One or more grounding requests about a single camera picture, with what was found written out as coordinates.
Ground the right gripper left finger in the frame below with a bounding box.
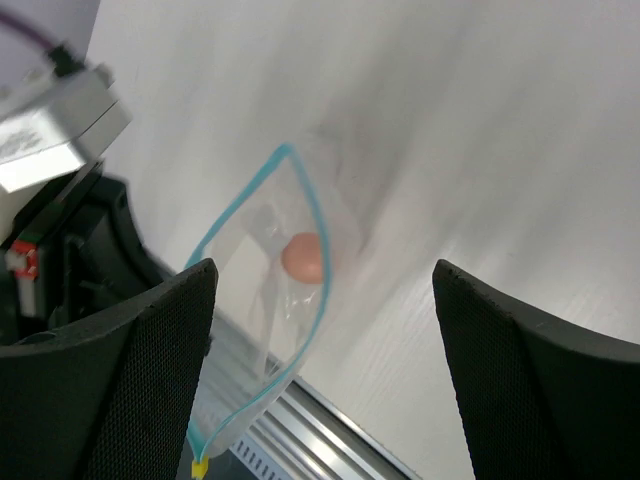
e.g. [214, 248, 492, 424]
[1, 259, 218, 479]

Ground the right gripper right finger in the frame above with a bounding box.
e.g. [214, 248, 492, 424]
[432, 260, 639, 479]

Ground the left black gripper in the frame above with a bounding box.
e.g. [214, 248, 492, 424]
[1, 164, 172, 345]

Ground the clear zip top bag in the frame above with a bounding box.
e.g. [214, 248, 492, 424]
[187, 143, 332, 479]

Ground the pink toy egg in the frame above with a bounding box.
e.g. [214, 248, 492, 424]
[280, 232, 324, 285]

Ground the aluminium rail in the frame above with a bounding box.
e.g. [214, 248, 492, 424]
[209, 314, 426, 480]

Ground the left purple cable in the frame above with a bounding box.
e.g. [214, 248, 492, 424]
[0, 10, 71, 56]

